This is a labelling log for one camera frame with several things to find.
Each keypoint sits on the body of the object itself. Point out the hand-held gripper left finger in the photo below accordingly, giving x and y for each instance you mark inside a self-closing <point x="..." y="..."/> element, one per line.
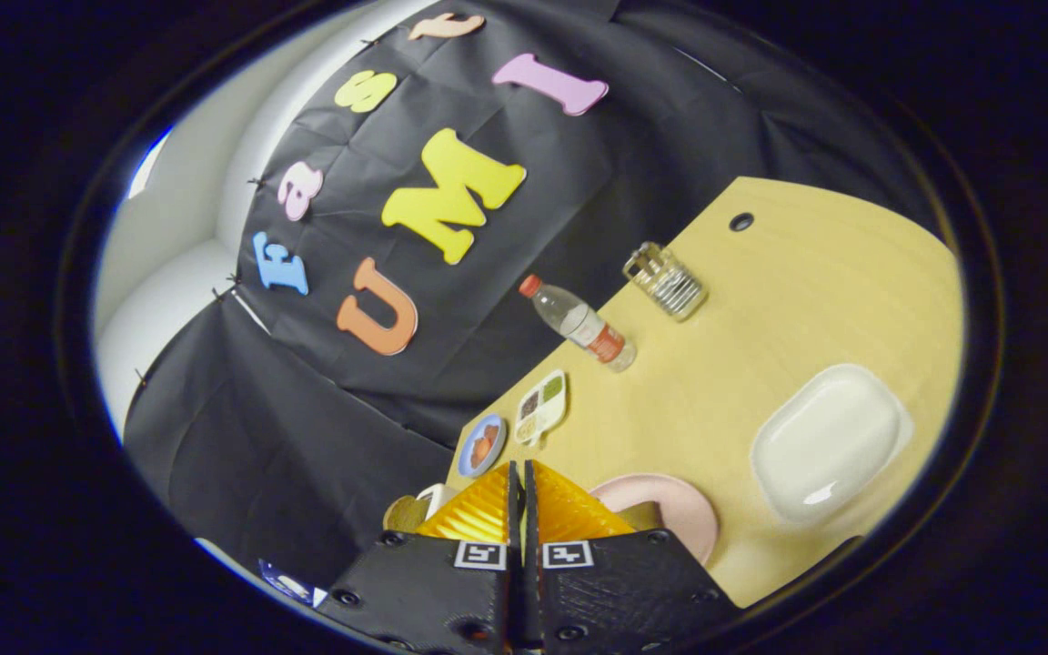
<point x="438" y="591"/>

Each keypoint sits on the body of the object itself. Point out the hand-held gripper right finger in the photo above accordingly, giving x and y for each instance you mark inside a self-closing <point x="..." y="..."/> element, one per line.
<point x="615" y="591"/>

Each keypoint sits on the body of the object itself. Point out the round pink plate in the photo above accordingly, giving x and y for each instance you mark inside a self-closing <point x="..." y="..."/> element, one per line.
<point x="679" y="509"/>

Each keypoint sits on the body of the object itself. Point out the small blue plate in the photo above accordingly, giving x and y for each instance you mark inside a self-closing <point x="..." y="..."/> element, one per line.
<point x="469" y="459"/>

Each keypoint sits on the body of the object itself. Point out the black table grommet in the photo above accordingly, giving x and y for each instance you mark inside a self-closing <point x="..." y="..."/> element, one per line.
<point x="741" y="221"/>

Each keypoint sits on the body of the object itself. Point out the clear plastic water bottle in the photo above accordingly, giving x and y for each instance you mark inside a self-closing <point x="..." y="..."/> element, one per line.
<point x="579" y="323"/>

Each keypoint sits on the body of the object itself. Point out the red food slices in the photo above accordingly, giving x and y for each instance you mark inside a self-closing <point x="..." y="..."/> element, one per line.
<point x="485" y="446"/>

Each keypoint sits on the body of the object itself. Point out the metal mesh utensil holder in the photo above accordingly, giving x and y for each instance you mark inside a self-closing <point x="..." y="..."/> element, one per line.
<point x="674" y="287"/>

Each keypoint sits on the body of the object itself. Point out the white divided dish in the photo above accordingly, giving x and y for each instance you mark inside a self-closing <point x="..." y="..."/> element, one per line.
<point x="540" y="405"/>

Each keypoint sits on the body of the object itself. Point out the brown bread slice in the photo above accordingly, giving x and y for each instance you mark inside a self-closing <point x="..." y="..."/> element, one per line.
<point x="404" y="515"/>

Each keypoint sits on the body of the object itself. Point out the white rectangular plate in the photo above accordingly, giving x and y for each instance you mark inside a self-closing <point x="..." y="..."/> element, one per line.
<point x="829" y="441"/>

